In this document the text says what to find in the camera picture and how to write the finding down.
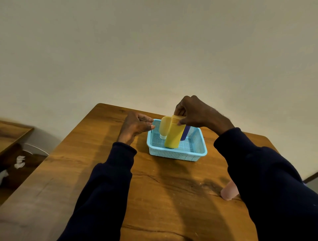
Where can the person's left thumb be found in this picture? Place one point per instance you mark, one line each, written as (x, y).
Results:
(145, 128)

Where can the dark blue tube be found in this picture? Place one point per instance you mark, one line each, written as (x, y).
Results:
(185, 132)

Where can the wooden side table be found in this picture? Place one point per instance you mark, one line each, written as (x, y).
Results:
(11, 134)

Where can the pink bottle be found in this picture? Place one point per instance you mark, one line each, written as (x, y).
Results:
(229, 191)

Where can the person's right hand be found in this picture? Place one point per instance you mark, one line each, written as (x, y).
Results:
(201, 115)

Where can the light blue plastic basket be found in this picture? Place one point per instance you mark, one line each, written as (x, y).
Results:
(188, 151)

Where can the yellow squeeze tube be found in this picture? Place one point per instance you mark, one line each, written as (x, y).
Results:
(174, 136)

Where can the person's right thumb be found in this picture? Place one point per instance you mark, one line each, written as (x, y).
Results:
(183, 121)

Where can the person's left forearm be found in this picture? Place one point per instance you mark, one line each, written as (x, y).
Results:
(104, 188)

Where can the person's right forearm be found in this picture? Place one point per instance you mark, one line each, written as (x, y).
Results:
(270, 186)

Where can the pale yellow bottle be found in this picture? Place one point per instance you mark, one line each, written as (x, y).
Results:
(164, 126)

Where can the white crumpled cloth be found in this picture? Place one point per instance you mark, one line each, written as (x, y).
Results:
(19, 161)
(3, 175)

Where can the person's left hand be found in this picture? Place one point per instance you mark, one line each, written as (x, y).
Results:
(131, 126)

